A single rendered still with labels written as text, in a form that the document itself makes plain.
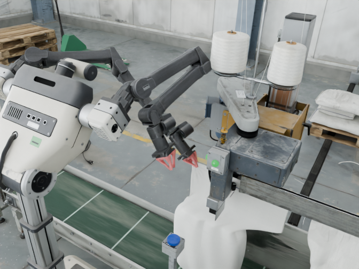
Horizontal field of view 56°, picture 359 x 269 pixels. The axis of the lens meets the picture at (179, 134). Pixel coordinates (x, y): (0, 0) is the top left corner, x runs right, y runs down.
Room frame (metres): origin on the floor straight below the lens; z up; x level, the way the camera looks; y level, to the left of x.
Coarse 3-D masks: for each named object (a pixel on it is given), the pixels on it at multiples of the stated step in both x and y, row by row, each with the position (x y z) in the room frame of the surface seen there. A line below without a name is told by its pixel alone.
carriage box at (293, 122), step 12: (264, 96) 1.63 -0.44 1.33; (264, 108) 1.48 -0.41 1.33; (276, 108) 1.50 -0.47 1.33; (300, 108) 1.56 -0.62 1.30; (264, 120) 1.36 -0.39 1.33; (276, 120) 1.36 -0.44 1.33; (288, 120) 1.37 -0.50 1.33; (300, 120) 1.42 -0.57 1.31; (288, 132) 1.28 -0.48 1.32; (300, 132) 1.51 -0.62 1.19
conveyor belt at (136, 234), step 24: (72, 192) 1.91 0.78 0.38; (96, 192) 1.92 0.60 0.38; (72, 216) 1.67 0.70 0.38; (96, 216) 1.68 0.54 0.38; (120, 216) 1.68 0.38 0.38; (144, 216) 1.69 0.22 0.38; (96, 240) 1.47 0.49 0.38; (120, 240) 1.48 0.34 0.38; (144, 240) 1.48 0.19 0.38; (144, 264) 1.30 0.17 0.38; (168, 264) 1.31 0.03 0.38
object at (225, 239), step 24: (192, 168) 1.37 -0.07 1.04; (192, 192) 1.37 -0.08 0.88; (192, 216) 1.27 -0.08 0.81; (240, 216) 1.22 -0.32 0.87; (264, 216) 1.17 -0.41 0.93; (192, 240) 1.24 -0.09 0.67; (216, 240) 1.18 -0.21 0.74; (240, 240) 1.17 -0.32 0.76; (192, 264) 1.24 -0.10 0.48; (216, 264) 1.16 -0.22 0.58; (240, 264) 1.20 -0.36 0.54
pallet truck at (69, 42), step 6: (54, 0) 6.31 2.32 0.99; (60, 24) 6.34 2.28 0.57; (60, 30) 6.39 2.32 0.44; (66, 36) 6.28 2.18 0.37; (72, 36) 6.32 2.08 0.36; (66, 42) 6.18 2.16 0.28; (72, 42) 6.27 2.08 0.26; (78, 42) 6.38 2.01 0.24; (66, 48) 6.11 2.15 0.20; (72, 48) 6.22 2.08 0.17; (78, 48) 6.34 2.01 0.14; (84, 48) 6.46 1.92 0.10; (126, 60) 5.92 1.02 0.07; (102, 66) 5.59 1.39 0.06; (108, 66) 5.55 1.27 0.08
